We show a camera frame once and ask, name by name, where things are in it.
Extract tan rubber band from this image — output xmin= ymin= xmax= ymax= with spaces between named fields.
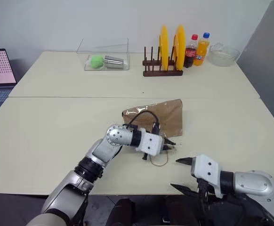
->
xmin=149 ymin=152 xmax=170 ymax=167

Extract green fuzzy ball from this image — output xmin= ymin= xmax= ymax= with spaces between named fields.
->
xmin=89 ymin=55 xmax=105 ymax=69

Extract grey partition panel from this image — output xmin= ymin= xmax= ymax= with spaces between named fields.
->
xmin=235 ymin=0 xmax=274 ymax=138

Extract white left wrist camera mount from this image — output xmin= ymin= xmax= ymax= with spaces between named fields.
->
xmin=135 ymin=131 xmax=164 ymax=157

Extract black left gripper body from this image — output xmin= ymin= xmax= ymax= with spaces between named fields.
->
xmin=141 ymin=138 xmax=169 ymax=161

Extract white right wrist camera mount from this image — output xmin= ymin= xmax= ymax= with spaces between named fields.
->
xmin=190 ymin=154 xmax=224 ymax=198

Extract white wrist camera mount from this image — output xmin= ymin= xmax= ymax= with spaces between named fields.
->
xmin=135 ymin=131 xmax=164 ymax=157
xmin=190 ymin=154 xmax=224 ymax=198

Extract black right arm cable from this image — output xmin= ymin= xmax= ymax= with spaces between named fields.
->
xmin=197 ymin=185 xmax=212 ymax=216

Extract brown paper bag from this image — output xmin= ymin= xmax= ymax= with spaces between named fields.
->
xmin=121 ymin=98 xmax=185 ymax=140

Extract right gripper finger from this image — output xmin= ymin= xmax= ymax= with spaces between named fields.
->
xmin=170 ymin=183 xmax=200 ymax=196
xmin=175 ymin=156 xmax=194 ymax=167

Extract clear glass bowl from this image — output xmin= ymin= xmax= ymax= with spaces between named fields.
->
xmin=209 ymin=42 xmax=241 ymax=68

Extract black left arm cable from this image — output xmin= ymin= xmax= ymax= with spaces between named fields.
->
xmin=127 ymin=110 xmax=161 ymax=135

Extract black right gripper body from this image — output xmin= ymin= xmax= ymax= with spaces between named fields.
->
xmin=196 ymin=177 xmax=215 ymax=195

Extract yellow plate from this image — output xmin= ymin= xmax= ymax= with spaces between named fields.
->
xmin=159 ymin=24 xmax=170 ymax=72
xmin=173 ymin=24 xmax=186 ymax=71

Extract cola bottle red cap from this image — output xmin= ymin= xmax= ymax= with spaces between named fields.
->
xmin=183 ymin=33 xmax=199 ymax=69

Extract clear plastic box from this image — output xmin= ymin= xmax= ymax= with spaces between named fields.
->
xmin=76 ymin=37 xmax=130 ymax=72

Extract dark rounded shape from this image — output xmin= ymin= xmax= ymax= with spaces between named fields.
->
xmin=114 ymin=197 xmax=136 ymax=226

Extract stacked metal cups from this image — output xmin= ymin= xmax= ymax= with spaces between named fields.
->
xmin=103 ymin=55 xmax=125 ymax=69

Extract dark wooden dish rack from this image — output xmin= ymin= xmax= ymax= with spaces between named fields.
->
xmin=142 ymin=45 xmax=184 ymax=77

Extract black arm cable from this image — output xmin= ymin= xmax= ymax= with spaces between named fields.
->
xmin=197 ymin=185 xmax=212 ymax=216
xmin=127 ymin=110 xmax=161 ymax=135

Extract orange soda bottle blue cap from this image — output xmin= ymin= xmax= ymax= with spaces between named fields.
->
xmin=193 ymin=32 xmax=210 ymax=67

